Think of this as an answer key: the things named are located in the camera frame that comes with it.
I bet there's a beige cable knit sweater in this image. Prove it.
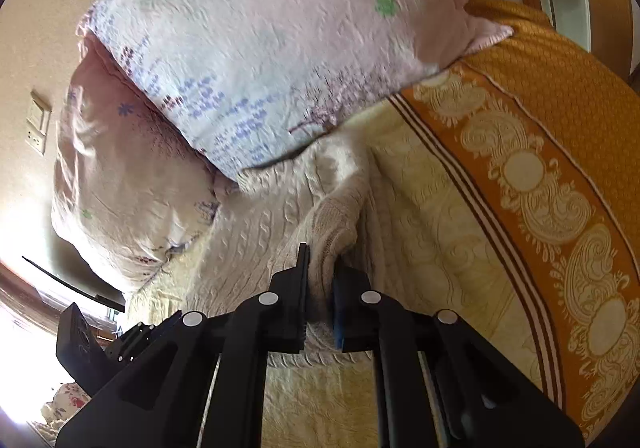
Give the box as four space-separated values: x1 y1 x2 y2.
184 128 382 370

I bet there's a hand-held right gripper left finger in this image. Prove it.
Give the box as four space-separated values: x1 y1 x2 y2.
55 243 312 448

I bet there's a beige wall switch panel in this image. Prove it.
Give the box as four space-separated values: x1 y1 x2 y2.
24 88 54 155

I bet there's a black flat screen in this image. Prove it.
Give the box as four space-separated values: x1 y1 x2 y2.
21 255 126 313

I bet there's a pink tree print pillow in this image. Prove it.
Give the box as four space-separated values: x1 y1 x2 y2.
75 0 516 180

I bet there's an orange yellow patterned bedspread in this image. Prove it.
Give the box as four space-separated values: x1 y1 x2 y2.
125 0 640 448

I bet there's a red floral cloth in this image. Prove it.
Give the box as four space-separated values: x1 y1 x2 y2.
41 382 92 435

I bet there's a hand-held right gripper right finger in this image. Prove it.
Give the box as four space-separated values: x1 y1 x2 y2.
332 266 586 448

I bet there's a pink floral pillow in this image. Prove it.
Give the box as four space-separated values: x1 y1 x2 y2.
50 37 238 296

